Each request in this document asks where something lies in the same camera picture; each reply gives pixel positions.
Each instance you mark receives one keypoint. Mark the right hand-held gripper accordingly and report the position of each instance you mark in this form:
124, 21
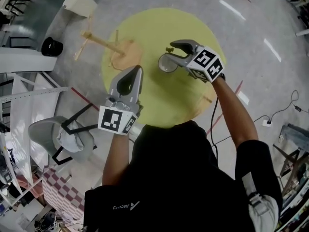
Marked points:
205, 62

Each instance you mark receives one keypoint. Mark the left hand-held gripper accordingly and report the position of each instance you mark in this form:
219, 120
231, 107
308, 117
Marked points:
113, 120

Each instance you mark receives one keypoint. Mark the white cup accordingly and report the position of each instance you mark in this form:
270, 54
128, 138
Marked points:
166, 65

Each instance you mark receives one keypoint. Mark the person's right forearm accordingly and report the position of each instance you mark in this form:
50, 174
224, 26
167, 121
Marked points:
234, 110

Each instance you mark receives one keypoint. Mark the person's left forearm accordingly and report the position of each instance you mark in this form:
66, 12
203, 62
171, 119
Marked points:
116, 158

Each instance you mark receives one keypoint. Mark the wooden cup rack stand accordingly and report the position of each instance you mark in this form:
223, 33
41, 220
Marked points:
120, 53

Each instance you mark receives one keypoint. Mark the white crumpled cloth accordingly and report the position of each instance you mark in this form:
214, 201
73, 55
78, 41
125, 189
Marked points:
70, 139

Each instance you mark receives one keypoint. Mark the black cap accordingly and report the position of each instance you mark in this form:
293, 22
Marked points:
51, 47

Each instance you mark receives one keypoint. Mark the grey chair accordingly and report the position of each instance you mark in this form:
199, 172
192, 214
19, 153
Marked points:
43, 136

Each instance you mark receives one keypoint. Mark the white metal shelf rack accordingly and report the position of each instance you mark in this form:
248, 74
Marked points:
29, 110

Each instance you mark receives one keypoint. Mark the person's black shirt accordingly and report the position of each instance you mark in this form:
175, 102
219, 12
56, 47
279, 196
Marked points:
173, 178

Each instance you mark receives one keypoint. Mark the white power strip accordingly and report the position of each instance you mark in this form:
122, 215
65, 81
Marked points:
267, 123

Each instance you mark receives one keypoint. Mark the white pipe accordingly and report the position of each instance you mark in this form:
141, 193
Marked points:
303, 33

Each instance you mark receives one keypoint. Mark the checkered cloth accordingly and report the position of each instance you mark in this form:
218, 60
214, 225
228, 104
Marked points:
60, 194

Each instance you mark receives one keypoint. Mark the black chair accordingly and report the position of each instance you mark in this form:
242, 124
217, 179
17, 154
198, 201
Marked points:
17, 4

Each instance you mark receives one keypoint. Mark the folding stool with cloth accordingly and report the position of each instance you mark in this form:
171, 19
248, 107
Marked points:
293, 149

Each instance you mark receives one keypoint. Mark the black metal frame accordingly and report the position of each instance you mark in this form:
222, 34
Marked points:
79, 128

